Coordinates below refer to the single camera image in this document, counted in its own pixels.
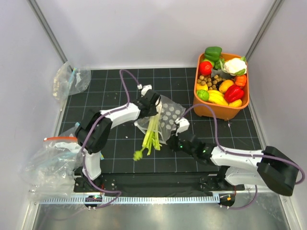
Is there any clear polka dot zip bag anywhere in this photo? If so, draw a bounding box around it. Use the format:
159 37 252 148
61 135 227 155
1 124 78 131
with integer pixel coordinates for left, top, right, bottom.
133 94 186 145

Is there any small orange pumpkin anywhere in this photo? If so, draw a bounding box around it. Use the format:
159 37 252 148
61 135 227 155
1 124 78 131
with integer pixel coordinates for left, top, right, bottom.
234 75 247 88

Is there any white cauliflower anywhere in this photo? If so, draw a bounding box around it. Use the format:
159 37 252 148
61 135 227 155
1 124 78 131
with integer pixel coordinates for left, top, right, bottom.
222 56 247 76

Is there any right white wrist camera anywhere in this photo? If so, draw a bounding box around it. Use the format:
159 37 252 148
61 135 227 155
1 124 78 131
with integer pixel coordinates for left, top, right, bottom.
175 117 190 136

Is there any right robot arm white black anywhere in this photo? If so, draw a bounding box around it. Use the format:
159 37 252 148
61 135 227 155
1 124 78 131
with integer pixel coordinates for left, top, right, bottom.
166 131 299 196

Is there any clear bag orange zipper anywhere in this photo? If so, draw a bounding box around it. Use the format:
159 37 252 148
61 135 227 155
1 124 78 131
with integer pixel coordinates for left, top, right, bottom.
20 137 82 202

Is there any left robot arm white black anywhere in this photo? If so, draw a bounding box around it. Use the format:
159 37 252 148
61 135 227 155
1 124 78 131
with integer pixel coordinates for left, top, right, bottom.
75 89 161 192

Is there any red bell pepper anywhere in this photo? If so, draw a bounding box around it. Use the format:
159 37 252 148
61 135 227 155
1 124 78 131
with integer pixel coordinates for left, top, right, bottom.
224 85 244 103

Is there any clear bag blue zipper back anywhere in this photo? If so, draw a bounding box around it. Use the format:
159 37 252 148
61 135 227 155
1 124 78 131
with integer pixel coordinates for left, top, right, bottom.
53 61 92 104

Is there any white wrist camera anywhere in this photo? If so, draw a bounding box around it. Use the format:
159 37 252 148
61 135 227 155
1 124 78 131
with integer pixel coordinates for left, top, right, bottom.
137 84 152 96
175 117 190 136

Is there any green lime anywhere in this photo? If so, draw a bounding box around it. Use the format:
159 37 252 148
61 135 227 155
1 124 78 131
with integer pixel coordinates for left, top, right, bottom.
196 90 210 102

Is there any yellow lemon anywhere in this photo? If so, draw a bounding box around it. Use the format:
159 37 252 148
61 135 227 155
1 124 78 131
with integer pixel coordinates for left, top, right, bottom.
228 99 242 108

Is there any slotted cable duct rail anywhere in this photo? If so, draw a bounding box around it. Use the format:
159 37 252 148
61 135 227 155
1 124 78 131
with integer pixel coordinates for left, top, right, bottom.
40 194 220 205

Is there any yellow orange mango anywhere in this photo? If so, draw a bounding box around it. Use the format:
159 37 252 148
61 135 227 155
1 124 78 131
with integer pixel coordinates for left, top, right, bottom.
219 80 234 94

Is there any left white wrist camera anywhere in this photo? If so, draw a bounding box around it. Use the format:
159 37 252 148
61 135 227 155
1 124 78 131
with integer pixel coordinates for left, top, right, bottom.
137 84 152 96

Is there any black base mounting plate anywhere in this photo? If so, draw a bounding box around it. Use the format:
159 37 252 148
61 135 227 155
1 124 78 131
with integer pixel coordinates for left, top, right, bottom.
73 171 245 197

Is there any orange plastic bin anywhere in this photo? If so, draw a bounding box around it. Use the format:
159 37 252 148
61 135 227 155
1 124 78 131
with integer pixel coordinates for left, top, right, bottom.
193 52 250 121

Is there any green celery stalk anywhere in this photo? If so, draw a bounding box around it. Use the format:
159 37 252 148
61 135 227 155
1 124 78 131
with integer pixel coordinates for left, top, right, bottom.
133 115 162 161

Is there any yellow banana bunch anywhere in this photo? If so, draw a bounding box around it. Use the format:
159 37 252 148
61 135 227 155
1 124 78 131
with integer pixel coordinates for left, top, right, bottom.
208 90 228 106

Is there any green bell pepper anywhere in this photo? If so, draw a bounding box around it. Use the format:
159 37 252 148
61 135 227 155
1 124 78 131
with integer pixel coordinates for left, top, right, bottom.
204 46 222 62

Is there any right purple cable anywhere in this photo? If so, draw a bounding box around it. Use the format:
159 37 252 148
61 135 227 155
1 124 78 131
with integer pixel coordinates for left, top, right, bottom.
178 103 306 210

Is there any red tomato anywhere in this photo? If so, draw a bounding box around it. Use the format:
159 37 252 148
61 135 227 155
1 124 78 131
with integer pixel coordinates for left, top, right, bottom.
199 61 213 76

